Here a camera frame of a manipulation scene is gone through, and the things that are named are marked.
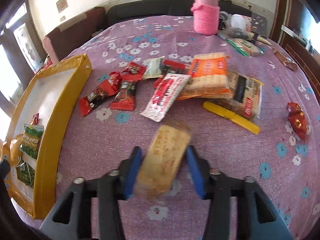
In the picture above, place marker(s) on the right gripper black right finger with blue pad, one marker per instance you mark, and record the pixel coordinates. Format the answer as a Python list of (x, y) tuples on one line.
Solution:
[(257, 218)]

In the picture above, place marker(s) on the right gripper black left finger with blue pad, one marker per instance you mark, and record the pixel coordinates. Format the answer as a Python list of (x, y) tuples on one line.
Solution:
[(70, 217)]

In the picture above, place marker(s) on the green pea snack bag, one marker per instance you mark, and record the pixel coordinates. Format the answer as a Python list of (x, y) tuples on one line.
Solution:
[(31, 140)]

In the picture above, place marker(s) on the yellow cheese biscuit bag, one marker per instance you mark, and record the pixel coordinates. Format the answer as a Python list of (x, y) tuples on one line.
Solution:
[(163, 159)]

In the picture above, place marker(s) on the dark red rose snack bag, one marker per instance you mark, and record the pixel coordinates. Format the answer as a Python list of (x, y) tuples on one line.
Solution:
[(297, 119)]

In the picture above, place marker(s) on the clear soda cracker pack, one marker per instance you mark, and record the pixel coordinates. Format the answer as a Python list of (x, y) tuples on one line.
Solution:
[(244, 105)]

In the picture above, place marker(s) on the red black candy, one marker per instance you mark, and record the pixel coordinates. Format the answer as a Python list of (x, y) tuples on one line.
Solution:
[(100, 94), (125, 98)]

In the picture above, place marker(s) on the orange cracker pack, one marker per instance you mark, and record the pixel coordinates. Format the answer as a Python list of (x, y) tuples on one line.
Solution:
[(208, 78)]

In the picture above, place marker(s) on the white red snack pack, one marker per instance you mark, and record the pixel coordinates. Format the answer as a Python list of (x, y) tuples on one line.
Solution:
[(164, 96)]

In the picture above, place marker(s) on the white candy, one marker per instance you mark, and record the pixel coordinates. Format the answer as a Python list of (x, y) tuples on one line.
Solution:
[(153, 68)]

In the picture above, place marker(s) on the red black candy bar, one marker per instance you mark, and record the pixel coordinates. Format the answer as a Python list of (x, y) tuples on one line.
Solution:
[(168, 66)]

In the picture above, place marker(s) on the red candy wrapper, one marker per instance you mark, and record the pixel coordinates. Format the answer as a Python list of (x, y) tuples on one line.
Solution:
[(133, 72)]

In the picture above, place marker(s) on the yellow cardboard tray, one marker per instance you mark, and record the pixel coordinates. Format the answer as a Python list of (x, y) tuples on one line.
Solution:
[(52, 93)]

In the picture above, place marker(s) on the purple floral tablecloth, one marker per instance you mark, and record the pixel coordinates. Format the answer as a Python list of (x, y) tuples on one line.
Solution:
[(286, 167)]

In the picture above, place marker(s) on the brown snack bag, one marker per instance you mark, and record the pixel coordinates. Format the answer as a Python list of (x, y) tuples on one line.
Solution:
[(285, 60)]

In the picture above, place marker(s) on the round crackers clear pack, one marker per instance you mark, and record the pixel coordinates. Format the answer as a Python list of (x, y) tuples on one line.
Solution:
[(244, 47)]

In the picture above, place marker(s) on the dark red armchair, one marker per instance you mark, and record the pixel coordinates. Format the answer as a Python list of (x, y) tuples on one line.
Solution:
[(73, 33)]

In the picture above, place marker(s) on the beige horn-shaped object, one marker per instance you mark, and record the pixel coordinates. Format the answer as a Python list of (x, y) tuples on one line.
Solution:
[(257, 37)]

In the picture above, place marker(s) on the wooden cabinet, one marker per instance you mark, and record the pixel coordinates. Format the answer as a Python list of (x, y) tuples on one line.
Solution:
[(292, 30)]

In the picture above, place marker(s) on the clear plastic bag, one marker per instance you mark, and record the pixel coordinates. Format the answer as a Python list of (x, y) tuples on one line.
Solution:
[(226, 31)]

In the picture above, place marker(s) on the white container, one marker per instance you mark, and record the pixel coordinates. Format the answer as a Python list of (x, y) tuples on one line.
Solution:
[(237, 21)]

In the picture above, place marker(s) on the pink thermos knitted sleeve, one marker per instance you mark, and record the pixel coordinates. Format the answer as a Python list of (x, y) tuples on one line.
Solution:
[(206, 15)]

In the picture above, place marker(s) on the black sofa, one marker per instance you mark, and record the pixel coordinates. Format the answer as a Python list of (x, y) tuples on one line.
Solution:
[(147, 8)]

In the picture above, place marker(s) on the small wall plaque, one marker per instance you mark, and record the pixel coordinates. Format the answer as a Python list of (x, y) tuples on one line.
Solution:
[(61, 5)]

